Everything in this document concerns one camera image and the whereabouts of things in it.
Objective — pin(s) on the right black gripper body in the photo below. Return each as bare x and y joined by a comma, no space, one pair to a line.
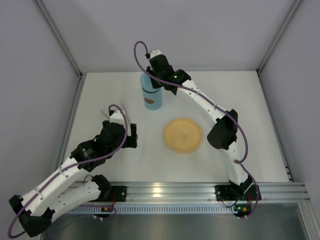
155,80

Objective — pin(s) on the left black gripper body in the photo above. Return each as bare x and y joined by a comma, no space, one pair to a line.
133,135

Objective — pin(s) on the light blue lid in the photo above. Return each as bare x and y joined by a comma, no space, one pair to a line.
146,83

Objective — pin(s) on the light blue cylindrical container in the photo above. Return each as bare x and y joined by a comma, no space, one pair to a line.
153,100

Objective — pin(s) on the metal tongs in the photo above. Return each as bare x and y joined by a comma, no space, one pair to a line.
107,111

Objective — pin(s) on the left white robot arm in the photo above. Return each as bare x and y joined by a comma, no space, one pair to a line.
39,208

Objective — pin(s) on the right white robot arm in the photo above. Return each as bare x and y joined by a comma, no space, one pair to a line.
224,124

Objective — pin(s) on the yellow round plate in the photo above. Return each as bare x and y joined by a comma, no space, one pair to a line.
182,135

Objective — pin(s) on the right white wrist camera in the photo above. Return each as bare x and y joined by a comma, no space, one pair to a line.
153,53

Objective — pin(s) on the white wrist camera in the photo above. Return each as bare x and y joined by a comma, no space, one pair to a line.
117,116
153,53

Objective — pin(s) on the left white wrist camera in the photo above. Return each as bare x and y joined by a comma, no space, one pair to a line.
117,116

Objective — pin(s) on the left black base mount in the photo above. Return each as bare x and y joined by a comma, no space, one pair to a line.
114,194

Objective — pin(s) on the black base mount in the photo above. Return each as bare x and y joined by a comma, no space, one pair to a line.
228,192
114,194

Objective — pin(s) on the aluminium mounting rail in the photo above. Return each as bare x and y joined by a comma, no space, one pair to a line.
205,192

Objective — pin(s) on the white slotted cable duct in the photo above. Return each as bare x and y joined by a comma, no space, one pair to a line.
211,208

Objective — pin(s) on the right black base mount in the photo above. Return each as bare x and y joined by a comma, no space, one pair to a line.
228,192

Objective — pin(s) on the left aluminium frame post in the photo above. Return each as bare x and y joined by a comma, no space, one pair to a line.
39,4

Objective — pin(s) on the aluminium frame post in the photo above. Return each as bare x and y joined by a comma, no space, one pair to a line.
288,18
39,4

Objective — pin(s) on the right aluminium frame post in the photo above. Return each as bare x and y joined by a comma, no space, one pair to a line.
288,18

